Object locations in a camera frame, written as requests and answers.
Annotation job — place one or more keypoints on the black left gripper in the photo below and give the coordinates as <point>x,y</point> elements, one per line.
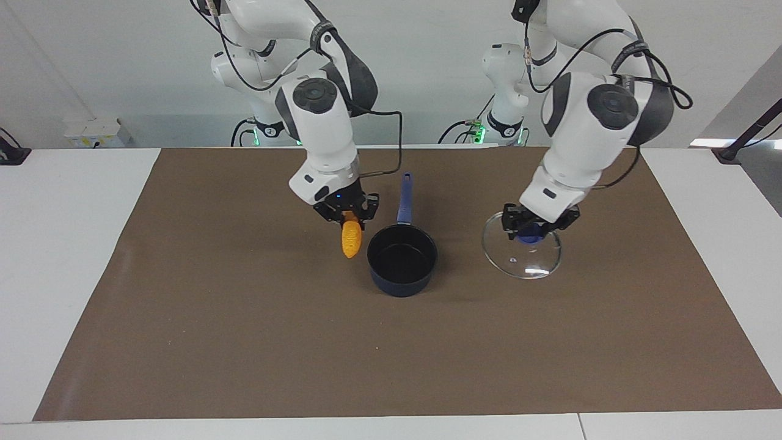
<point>516,216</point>

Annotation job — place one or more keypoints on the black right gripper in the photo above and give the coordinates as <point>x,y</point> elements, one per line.
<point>342,200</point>

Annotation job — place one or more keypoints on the yellow corn cob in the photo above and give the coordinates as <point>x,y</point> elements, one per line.
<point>351,241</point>

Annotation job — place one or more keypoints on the glass lid with blue knob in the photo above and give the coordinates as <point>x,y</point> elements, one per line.
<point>525,260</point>

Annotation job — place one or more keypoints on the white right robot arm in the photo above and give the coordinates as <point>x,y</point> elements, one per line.
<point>321,122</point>

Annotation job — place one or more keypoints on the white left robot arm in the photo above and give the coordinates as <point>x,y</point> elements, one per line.
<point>592,134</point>

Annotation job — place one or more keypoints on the brown table mat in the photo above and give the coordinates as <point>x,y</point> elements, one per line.
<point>244,342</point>

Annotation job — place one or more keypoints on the black stand leg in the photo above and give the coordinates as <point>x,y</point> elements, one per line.
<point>748,131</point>

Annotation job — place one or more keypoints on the white power strip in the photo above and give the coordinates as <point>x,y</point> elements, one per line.
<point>95,131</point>

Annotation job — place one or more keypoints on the black clamp mount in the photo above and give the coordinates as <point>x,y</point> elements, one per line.
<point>11,153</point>

